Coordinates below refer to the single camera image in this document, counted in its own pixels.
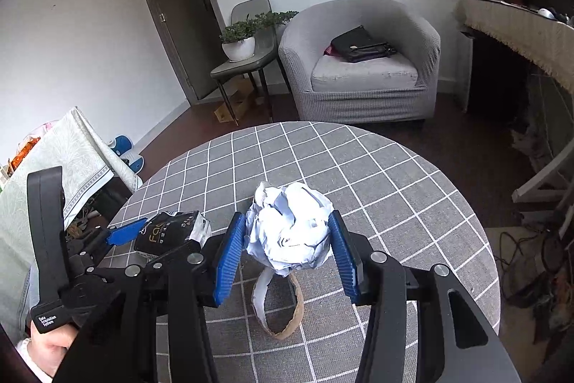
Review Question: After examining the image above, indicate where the white paper ball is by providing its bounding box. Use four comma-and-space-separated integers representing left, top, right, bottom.
244, 181, 336, 278

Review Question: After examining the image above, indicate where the cardboard tape ring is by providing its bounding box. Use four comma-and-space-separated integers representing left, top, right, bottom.
251, 268, 306, 341

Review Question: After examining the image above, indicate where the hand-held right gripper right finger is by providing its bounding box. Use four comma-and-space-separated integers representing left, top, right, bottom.
327, 210, 523, 383

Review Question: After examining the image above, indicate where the small black carton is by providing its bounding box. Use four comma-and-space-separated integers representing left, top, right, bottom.
133, 210, 212, 260

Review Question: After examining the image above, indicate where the black handbag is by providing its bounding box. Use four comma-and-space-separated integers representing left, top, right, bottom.
330, 25, 397, 64

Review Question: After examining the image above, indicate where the brown cardboard box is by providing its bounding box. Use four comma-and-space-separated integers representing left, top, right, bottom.
213, 78, 261, 124

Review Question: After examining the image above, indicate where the grey door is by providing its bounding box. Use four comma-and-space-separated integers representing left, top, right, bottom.
132, 0, 225, 103

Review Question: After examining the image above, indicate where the orange snack bag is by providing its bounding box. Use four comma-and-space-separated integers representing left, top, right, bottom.
11, 136, 43, 173

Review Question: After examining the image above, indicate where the round table with checked cloth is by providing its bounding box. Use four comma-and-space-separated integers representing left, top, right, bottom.
105, 120, 502, 383

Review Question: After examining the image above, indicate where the white metal rack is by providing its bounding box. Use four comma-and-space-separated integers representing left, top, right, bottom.
512, 150, 574, 204

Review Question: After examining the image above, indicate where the potted plant white pot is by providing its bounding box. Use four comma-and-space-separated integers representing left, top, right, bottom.
219, 10, 300, 63

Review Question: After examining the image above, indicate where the grey dining chair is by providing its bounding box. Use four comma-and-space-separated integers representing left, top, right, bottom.
211, 0, 292, 126

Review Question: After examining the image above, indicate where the grey armchair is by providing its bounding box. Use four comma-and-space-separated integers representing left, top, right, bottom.
278, 0, 441, 124

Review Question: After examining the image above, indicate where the table with pale green cloth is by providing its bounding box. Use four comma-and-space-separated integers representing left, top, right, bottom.
0, 106, 144, 334

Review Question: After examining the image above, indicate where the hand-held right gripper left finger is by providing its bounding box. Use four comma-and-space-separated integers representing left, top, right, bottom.
54, 212, 248, 383

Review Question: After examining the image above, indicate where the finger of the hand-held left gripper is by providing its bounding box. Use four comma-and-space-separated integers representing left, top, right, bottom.
136, 240, 204, 276
82, 218, 150, 258

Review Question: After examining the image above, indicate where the person's left hand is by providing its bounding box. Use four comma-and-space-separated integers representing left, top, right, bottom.
29, 324, 80, 364

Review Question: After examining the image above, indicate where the sideboard with cream cloth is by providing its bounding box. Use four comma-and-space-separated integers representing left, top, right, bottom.
455, 0, 574, 94

